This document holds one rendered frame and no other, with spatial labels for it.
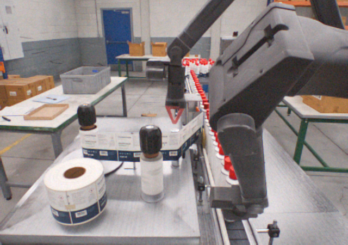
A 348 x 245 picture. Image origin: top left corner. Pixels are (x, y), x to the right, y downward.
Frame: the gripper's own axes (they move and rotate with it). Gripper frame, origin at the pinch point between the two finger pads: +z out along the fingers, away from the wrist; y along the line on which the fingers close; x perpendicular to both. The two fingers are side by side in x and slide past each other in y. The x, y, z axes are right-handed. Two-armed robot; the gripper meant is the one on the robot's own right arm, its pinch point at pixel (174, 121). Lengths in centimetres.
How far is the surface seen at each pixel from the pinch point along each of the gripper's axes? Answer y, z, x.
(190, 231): 18.6, 31.4, 6.3
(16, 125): -89, 44, -123
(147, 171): 4.6, 18.1, -9.3
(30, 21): -560, -37, -375
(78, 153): -30, 32, -49
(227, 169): 8.6, 13.3, 18.4
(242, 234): 19.9, 30.7, 23.4
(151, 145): 4.7, 7.2, -7.7
